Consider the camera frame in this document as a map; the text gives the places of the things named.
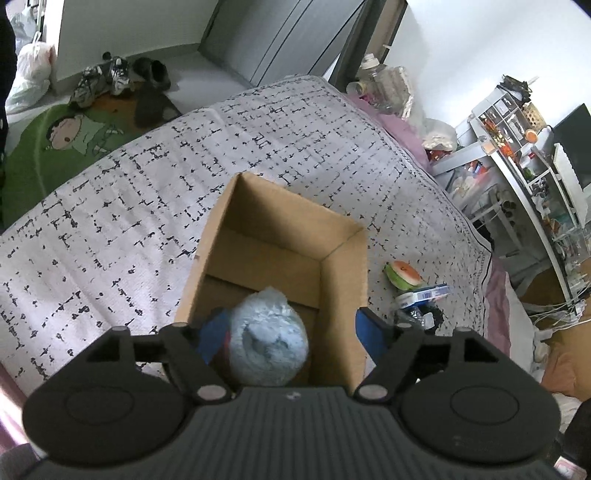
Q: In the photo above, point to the green cartoon rug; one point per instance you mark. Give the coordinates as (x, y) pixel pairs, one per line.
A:
(41, 152)

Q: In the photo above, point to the cardboard box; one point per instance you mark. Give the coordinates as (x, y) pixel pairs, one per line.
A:
(272, 221)

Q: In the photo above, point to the clear plastic bottle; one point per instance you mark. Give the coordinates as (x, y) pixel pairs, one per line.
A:
(383, 76)

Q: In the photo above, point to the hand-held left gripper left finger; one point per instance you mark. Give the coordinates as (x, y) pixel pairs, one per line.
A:
(213, 336)

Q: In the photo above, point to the watermelon slice plush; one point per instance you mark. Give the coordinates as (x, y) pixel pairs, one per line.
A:
(404, 274)

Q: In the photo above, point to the light blue plush ball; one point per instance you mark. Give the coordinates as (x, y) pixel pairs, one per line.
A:
(268, 337)

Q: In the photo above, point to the paper cup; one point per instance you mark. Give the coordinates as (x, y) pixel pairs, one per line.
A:
(354, 87)

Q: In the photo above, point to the white shelf unit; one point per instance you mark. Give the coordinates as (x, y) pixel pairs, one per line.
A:
(517, 152)

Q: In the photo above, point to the blue white packet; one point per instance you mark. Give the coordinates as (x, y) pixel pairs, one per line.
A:
(422, 295)

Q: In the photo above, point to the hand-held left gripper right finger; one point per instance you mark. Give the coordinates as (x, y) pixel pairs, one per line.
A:
(370, 333)

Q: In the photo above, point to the black monitor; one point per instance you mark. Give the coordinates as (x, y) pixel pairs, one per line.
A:
(575, 138)

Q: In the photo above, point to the crumpled white bag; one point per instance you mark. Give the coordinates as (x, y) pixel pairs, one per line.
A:
(436, 131)

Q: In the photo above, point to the white plastic bag red print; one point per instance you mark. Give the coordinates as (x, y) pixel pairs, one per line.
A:
(34, 60)

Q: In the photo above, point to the black crinkled wrapper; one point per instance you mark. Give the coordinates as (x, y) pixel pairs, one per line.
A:
(422, 318)

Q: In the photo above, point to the grey wardrobe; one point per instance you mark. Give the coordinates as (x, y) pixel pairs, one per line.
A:
(286, 37)

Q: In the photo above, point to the pair of black shoes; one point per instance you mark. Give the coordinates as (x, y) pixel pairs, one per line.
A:
(152, 71)

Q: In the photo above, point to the grey white sneaker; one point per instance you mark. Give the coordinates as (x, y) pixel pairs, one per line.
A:
(87, 87)
(118, 76)

